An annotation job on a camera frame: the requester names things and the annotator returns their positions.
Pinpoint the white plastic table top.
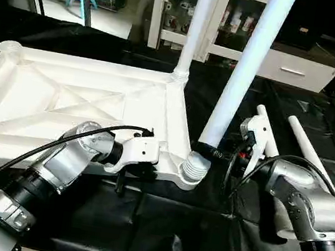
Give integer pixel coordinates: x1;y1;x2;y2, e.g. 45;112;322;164
0;39;221;199

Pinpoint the black work mat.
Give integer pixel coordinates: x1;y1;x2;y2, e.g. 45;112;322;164
0;4;335;251

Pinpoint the white drawer unit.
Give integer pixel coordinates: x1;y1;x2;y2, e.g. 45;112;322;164
256;46;335;96

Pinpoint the white glass door cabinet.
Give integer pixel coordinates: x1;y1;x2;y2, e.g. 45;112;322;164
145;0;281;72

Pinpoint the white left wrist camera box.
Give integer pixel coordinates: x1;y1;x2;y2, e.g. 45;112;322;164
109;129;164;181

